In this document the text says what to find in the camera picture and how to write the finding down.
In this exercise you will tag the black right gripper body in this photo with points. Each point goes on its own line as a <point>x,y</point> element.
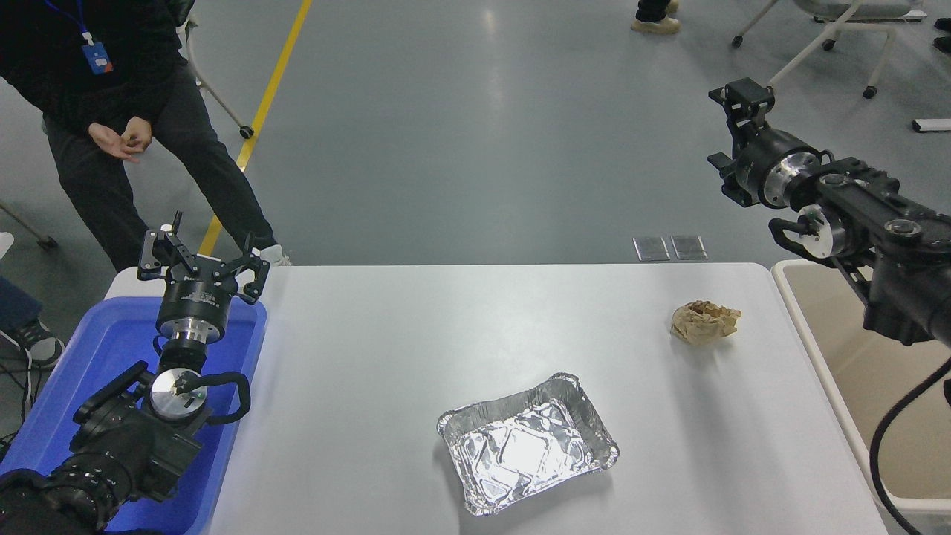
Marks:
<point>752,167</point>

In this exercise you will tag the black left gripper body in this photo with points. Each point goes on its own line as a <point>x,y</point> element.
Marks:
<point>195,301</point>

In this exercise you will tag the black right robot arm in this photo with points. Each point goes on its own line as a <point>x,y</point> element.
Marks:
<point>906,297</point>

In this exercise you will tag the person's left hand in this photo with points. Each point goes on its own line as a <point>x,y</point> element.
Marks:
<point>137,132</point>

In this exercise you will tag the person's right hand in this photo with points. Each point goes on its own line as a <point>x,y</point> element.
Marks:
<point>108,141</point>

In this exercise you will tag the silver floor plate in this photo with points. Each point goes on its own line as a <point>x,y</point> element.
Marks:
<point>651,248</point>
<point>689,247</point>

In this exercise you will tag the blue plastic tray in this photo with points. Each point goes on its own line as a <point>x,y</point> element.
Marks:
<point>104,342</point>

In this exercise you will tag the person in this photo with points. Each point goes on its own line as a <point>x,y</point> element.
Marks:
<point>37,343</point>
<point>943,44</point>
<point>89,193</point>
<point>654,22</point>

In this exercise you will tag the wheeled chair with grey legs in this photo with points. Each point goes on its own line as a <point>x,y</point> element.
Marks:
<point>48,241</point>

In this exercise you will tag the wheeled chair with white legs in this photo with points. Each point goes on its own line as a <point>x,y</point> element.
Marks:
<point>246,132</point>

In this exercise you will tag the crumpled tan paper ball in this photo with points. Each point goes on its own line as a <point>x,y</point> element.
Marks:
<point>702,321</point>

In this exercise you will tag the white bar on floor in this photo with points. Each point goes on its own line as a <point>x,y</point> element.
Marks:
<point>932,125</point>

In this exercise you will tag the large pale bin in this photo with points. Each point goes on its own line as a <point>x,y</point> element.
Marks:
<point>847,386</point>

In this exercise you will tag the silver foil tray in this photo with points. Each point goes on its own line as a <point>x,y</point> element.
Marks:
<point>527,446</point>

